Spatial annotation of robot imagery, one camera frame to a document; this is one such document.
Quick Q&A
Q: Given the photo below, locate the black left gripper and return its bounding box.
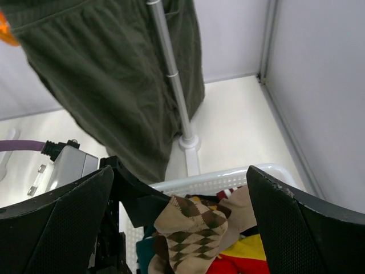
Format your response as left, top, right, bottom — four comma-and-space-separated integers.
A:
91, 156, 170, 273

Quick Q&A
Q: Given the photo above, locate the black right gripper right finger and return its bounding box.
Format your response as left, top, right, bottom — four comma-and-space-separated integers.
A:
246, 166, 364, 273

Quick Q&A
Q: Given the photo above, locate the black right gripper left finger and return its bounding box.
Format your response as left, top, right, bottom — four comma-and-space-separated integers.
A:
1, 167, 113, 273

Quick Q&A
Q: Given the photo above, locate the brown argyle sock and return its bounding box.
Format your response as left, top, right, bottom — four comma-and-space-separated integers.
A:
154, 196, 228, 273
185, 195, 232, 219

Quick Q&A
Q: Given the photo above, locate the white round clip hanger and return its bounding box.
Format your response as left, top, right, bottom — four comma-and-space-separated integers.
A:
0, 13, 20, 47

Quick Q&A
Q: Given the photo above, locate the beige ribbed sock striped cuff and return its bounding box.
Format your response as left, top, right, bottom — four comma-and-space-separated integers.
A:
217, 185, 257, 252

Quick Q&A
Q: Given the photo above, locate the teal green sock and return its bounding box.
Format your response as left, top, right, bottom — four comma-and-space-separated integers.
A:
136, 237, 156, 274

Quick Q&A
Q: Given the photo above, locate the mustard yellow sock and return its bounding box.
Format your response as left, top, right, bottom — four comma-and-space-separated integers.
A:
221, 234, 266, 261

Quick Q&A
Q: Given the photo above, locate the white plastic laundry basket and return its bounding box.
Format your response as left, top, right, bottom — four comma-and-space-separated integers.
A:
119, 163, 301, 273

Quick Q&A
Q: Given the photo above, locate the white and steel clothes rack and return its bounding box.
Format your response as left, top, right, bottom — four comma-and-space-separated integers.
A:
146, 1, 201, 176

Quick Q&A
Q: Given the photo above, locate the red santa sock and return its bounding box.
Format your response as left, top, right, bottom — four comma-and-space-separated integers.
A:
206, 255, 270, 274

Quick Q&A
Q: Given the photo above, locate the olive green hanging garment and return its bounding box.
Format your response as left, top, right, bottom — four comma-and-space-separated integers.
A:
0, 0, 206, 185

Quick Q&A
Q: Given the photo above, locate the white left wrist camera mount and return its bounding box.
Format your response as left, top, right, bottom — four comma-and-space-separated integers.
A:
27, 139, 99, 198

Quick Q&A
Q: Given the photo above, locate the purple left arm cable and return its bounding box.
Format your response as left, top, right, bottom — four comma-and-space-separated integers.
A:
0, 139, 48, 154

